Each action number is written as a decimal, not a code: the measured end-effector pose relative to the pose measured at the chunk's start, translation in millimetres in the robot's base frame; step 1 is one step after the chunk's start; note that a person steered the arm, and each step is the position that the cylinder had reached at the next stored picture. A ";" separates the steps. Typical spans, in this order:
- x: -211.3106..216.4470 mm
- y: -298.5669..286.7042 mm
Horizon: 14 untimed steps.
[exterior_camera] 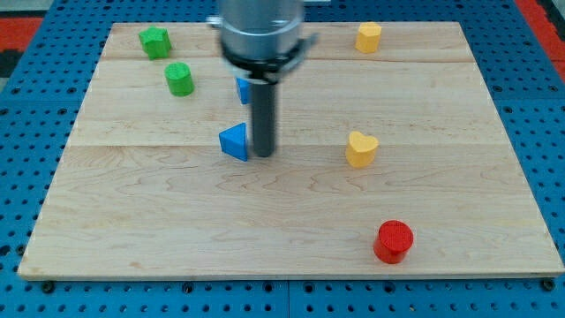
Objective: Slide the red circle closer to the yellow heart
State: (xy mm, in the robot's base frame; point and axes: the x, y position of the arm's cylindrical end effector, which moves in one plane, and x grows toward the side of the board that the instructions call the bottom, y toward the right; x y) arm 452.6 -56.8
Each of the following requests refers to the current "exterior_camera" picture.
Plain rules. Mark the green circle block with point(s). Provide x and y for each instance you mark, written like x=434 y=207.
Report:
x=179 y=79

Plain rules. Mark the blue block behind rod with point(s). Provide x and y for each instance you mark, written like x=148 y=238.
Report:
x=243 y=89

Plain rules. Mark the green star block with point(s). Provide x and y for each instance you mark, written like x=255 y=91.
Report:
x=155 y=42

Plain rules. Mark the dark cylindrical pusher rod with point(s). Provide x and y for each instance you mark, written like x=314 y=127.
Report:
x=263 y=116

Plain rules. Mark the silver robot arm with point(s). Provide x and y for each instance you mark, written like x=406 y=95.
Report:
x=261 y=40

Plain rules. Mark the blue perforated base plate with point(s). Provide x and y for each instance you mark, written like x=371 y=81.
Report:
x=42 y=98

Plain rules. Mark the blue triangle block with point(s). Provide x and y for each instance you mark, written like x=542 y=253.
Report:
x=233 y=142

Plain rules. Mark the red circle block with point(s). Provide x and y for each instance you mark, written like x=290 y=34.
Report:
x=393 y=241

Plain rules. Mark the wooden board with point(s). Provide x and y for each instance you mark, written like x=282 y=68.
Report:
x=143 y=191

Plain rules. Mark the yellow heart block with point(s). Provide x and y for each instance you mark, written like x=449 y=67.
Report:
x=361 y=149

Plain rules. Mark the yellow hexagon block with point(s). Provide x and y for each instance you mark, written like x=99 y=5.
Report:
x=368 y=37

